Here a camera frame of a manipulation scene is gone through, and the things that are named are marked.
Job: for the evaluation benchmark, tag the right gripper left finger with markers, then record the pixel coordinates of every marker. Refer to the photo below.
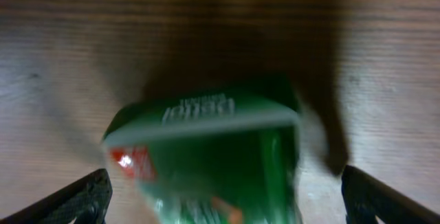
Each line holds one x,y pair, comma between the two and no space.
84,201

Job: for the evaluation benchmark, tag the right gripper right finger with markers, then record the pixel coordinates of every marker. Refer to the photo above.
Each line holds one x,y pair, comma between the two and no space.
368,200

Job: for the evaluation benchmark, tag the green white soap box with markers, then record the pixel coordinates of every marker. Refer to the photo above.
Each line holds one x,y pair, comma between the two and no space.
226,158

